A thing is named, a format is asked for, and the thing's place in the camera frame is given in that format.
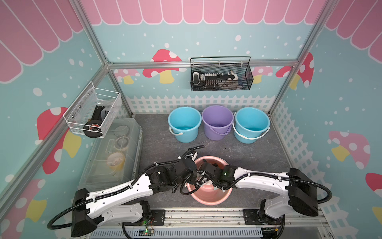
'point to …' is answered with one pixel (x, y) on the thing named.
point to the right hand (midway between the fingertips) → (212, 168)
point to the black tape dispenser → (93, 128)
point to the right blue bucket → (249, 124)
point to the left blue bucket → (184, 122)
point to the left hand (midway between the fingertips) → (194, 172)
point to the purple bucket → (217, 120)
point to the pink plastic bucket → (207, 194)
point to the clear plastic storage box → (114, 161)
